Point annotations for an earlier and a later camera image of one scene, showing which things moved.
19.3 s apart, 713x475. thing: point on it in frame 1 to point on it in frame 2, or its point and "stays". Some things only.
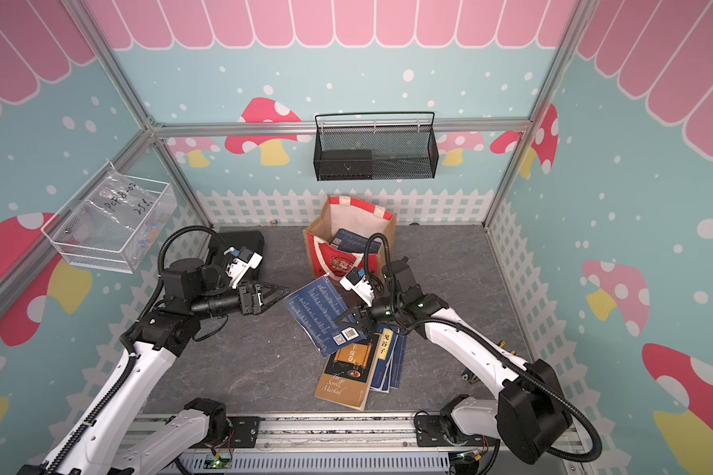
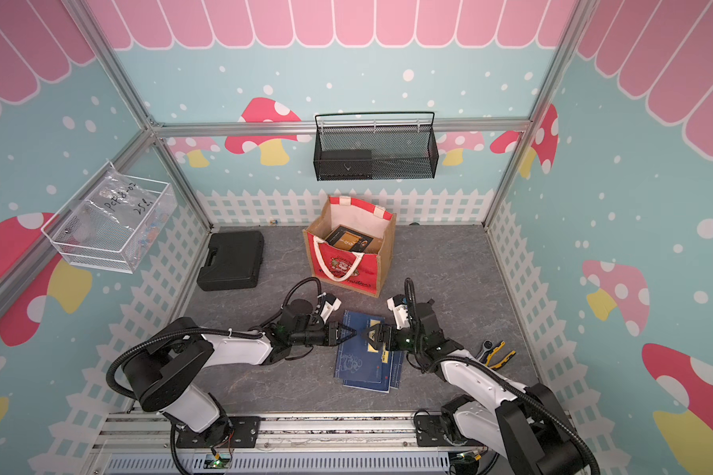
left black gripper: x=253 y=304 to x=332 y=333
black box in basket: x=347 y=164 stays
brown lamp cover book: x=347 y=376 to x=346 y=238
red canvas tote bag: x=348 y=234 stays
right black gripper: x=343 y=322 to x=383 y=330
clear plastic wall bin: x=112 y=222 stays
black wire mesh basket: x=379 y=145 stays
